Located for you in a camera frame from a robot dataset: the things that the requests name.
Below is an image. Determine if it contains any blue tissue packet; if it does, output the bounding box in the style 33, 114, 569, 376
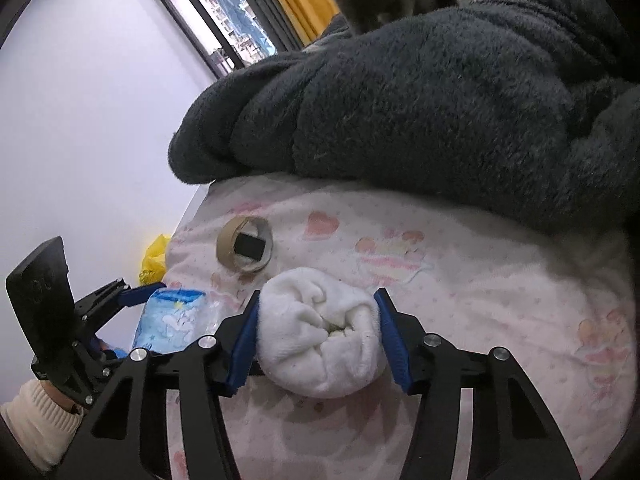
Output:
132, 287, 226, 356

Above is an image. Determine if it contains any cardboard tape ring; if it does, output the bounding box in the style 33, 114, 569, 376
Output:
216, 216, 275, 276

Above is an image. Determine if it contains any dark grey fleece blanket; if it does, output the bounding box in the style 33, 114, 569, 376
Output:
167, 0, 640, 241

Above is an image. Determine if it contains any person's left forearm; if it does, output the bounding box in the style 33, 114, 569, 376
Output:
0, 377, 86, 476

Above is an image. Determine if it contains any white sock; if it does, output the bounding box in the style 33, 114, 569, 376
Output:
256, 267, 391, 400

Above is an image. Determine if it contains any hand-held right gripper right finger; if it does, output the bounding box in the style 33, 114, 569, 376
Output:
372, 287, 583, 480

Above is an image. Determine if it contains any pink printed bed sheet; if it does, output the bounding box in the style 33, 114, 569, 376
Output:
160, 175, 631, 480

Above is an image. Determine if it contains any yellow cloth item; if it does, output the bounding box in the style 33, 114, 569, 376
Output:
139, 233, 172, 283

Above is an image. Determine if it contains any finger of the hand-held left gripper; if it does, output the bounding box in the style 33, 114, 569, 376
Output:
85, 332, 126, 362
74, 277, 163, 322

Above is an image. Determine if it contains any window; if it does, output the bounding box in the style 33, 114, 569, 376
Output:
140, 0, 281, 81

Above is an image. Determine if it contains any blue hanging garment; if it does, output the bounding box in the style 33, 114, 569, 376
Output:
210, 0, 278, 56

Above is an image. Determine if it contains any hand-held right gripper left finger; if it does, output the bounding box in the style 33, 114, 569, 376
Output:
55, 290, 261, 480

